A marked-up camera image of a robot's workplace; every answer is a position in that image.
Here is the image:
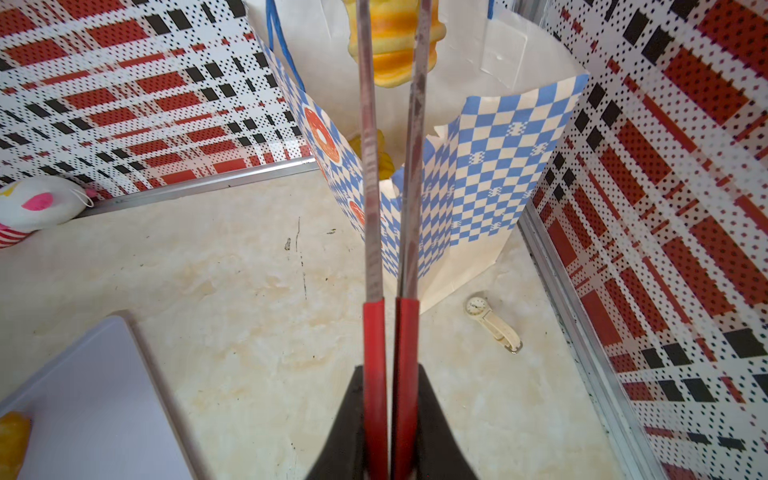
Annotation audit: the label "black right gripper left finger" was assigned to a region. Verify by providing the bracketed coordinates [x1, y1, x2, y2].
[305, 366, 366, 480]

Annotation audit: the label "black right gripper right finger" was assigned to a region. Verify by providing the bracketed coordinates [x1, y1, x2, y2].
[415, 365, 477, 480]

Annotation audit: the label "steel tongs red handles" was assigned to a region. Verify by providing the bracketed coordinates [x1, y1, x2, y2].
[356, 1, 431, 479]

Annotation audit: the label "fake croissant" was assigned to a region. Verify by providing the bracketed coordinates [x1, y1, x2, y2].
[0, 412, 32, 480]

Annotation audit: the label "ridged fake bread roll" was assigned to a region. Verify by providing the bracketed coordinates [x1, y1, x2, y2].
[343, 0, 447, 88]

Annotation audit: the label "blue checkered paper bag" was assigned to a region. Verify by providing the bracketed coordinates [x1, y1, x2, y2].
[246, 1, 588, 309]

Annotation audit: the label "cream wristwatch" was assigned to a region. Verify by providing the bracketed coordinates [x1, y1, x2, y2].
[465, 296, 523, 354]

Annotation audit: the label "lilac plastic tray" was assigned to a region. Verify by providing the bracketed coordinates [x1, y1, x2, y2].
[1, 315, 196, 479]

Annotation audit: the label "pink white plush toy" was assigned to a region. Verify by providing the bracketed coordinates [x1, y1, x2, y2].
[1, 176, 96, 249]

